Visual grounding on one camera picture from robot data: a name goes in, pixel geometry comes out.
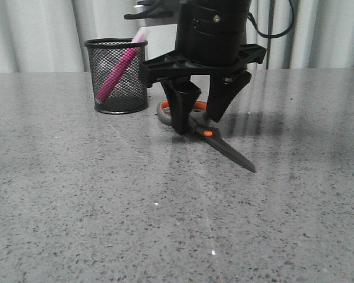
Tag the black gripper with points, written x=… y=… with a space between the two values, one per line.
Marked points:
x=208 y=41

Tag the grey orange scissors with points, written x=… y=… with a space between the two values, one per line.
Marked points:
x=199 y=124

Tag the pink highlighter pen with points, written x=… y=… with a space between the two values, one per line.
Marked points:
x=121 y=66

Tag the black mesh pen holder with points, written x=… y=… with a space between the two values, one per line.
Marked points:
x=130 y=94

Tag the grey curtain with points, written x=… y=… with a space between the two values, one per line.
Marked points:
x=48 y=36

